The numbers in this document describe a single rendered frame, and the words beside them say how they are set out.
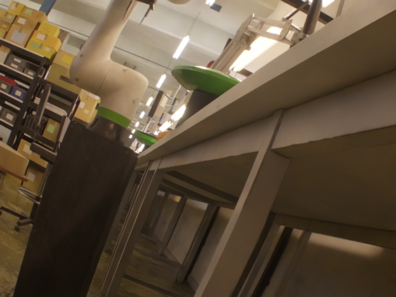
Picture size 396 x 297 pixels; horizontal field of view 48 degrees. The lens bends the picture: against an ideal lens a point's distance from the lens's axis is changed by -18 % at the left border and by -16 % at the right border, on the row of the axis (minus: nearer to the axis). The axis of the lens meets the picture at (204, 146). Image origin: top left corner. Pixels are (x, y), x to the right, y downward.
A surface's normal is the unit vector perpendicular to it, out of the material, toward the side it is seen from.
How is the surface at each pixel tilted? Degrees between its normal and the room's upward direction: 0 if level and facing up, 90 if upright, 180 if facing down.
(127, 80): 88
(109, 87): 122
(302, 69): 180
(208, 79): 156
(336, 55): 180
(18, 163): 90
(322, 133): 90
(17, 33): 90
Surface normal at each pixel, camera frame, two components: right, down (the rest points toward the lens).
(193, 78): -0.57, 0.71
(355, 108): -0.90, -0.40
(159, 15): 0.18, -0.06
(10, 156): 0.69, 0.20
